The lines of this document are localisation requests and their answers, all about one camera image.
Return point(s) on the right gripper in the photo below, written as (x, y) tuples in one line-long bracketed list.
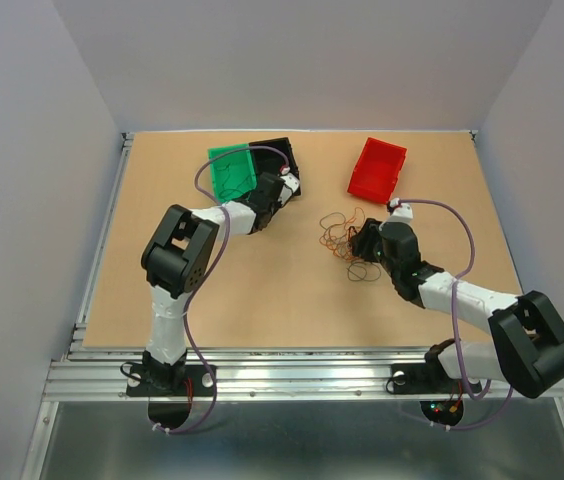
[(361, 242)]

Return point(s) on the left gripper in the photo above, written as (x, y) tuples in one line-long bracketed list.
[(275, 205)]

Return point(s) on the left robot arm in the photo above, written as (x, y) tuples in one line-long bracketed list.
[(176, 261)]

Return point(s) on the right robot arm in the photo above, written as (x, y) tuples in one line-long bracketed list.
[(526, 349)]

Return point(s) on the black plastic bin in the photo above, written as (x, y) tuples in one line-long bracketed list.
[(269, 157)]

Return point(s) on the green plastic bin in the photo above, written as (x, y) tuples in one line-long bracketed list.
[(232, 172)]

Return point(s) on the red plastic bin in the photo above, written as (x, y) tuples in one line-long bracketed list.
[(376, 172)]

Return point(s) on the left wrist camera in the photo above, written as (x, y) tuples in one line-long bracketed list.
[(290, 187)]

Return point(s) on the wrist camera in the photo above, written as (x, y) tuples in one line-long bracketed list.
[(399, 212), (290, 187)]

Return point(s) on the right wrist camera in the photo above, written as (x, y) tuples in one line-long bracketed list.
[(399, 212)]

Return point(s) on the aluminium rail frame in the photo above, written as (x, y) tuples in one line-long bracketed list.
[(281, 414)]

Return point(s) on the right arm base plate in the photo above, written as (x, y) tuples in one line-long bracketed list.
[(421, 379)]

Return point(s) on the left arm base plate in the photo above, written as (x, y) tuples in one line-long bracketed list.
[(192, 380)]

